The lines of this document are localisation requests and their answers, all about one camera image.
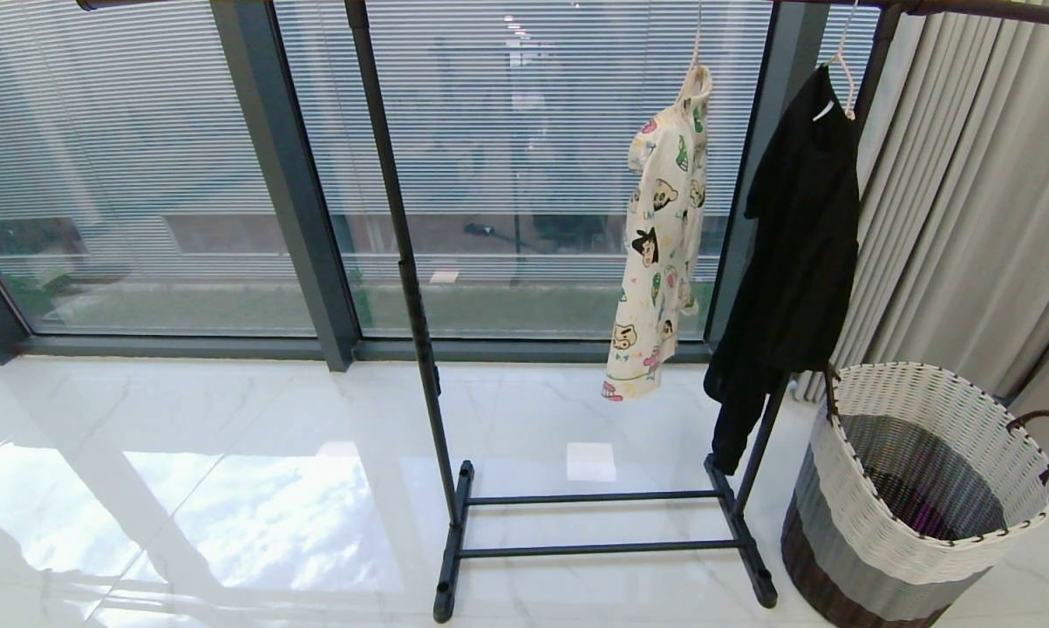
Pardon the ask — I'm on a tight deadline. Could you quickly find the cream printed garment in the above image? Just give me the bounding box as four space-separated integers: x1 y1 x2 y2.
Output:
602 63 715 403

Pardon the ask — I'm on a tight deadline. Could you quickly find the black short-sleeved shirt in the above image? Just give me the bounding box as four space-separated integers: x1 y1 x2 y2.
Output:
703 63 862 476

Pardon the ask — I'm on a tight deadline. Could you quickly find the black clothes rack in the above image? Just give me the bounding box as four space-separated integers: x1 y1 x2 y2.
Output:
75 0 1049 624

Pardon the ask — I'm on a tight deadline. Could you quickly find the white laundry basket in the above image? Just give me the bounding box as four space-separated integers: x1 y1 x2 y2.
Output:
780 362 1049 628

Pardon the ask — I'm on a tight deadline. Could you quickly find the window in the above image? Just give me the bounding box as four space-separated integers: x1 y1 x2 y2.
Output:
0 0 878 372

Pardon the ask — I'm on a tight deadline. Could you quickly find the beige curtain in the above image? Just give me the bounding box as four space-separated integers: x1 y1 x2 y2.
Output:
794 0 1049 406

